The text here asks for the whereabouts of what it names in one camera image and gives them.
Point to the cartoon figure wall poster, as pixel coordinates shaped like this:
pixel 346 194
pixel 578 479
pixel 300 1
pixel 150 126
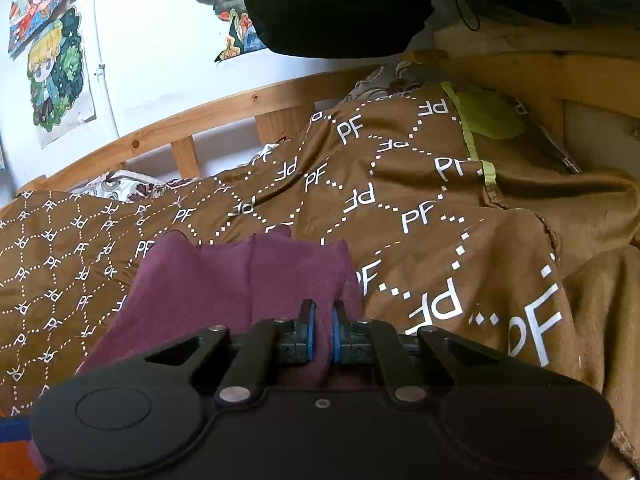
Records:
pixel 55 80

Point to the wooden bed frame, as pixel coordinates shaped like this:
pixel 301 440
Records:
pixel 200 112

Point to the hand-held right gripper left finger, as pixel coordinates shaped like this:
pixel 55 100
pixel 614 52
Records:
pixel 310 332

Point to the large colourful wall poster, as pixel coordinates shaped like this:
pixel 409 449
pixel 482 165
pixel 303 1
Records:
pixel 230 20

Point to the black puffy jacket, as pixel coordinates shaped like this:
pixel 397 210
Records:
pixel 350 5

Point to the white wall pipe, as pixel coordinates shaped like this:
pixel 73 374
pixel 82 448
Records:
pixel 102 60

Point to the small colourful wall poster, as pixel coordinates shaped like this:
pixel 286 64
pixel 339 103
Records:
pixel 35 10

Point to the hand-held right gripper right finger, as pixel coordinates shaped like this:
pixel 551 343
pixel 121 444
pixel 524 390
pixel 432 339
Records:
pixel 336 334

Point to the brown printed blanket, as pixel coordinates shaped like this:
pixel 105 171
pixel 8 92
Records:
pixel 400 185

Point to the maroon long-sleeve shirt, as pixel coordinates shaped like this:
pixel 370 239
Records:
pixel 210 285

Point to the tan fleece blanket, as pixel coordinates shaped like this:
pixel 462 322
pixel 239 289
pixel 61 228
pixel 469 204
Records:
pixel 600 270

